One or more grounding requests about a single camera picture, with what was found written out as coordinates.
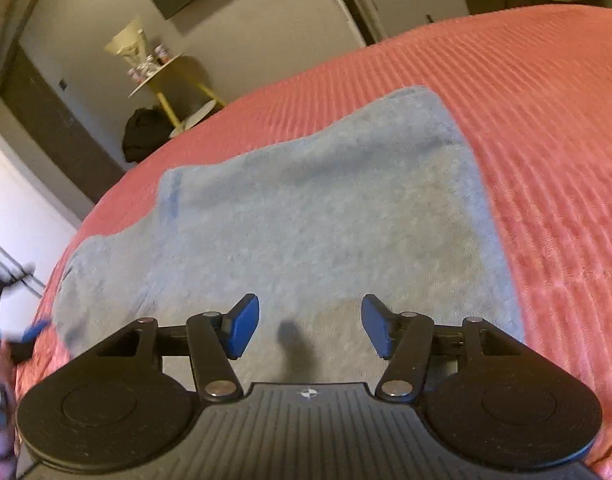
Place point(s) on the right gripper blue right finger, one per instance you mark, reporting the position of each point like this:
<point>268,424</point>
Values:
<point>386,328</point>

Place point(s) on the white bouquet on table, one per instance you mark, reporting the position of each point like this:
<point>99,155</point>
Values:
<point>133,46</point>

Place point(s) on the black bag on floor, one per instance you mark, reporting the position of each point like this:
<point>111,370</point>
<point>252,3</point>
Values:
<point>146,131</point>

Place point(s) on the person's left hand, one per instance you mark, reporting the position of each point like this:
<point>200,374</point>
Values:
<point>8,458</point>

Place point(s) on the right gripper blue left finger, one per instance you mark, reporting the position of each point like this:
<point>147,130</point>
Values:
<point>212,332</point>

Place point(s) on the dark wooden door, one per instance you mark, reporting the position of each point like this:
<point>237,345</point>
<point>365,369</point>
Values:
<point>54,128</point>

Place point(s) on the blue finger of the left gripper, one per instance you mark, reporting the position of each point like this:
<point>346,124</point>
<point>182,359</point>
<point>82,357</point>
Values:
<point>22,347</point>

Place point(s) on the pink ribbed bedspread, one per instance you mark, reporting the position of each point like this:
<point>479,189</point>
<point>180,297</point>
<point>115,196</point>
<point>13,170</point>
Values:
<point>531,91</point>

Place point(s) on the yellow side table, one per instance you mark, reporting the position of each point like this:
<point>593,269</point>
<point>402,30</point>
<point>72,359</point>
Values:
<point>180,89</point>

